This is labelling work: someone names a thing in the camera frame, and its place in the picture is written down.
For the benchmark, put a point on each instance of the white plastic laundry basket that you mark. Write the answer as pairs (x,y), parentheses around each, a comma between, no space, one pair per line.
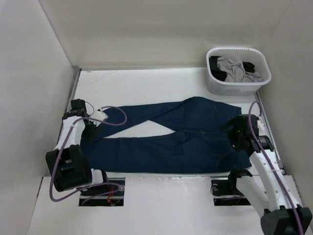
(244,54)

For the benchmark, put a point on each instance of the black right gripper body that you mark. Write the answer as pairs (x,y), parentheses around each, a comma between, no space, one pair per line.
(234,133)

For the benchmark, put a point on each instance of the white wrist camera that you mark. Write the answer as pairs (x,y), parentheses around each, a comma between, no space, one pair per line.
(98,116)
(261,127)

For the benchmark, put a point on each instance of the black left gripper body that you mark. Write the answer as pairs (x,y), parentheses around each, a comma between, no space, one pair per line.
(89,131)

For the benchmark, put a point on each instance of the grey garment in basket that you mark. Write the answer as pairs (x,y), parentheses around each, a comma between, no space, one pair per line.
(238,71)

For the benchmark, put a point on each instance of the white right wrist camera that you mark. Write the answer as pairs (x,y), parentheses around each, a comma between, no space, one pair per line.
(261,127)

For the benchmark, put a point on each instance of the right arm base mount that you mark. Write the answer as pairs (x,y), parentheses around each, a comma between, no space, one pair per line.
(226,195)

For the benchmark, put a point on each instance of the dark blue denim trousers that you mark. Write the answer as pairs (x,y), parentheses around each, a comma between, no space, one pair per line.
(197,145)

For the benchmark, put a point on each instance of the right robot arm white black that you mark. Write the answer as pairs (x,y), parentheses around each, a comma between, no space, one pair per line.
(279,211)

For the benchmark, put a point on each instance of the black garment in basket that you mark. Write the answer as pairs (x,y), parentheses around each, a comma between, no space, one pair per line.
(222,75)

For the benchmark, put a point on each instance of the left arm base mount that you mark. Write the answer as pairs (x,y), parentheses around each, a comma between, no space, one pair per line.
(102,196)

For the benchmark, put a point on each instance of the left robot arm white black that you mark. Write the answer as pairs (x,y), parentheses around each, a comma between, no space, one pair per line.
(72,167)

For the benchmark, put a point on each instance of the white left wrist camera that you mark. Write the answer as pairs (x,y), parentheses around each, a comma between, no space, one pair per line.
(98,116)

